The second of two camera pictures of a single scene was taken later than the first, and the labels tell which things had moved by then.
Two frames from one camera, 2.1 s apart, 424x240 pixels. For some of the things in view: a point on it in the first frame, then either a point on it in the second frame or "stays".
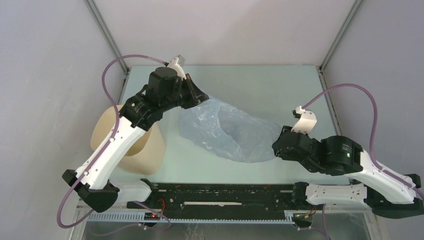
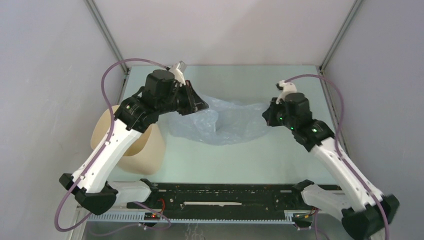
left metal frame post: x=96 y=14 stays
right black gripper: x=278 y=153 to x=269 y=114
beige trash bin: x=145 y=157 stays
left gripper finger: x=186 y=101 to x=191 y=109
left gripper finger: x=197 y=95 to x=198 y=103
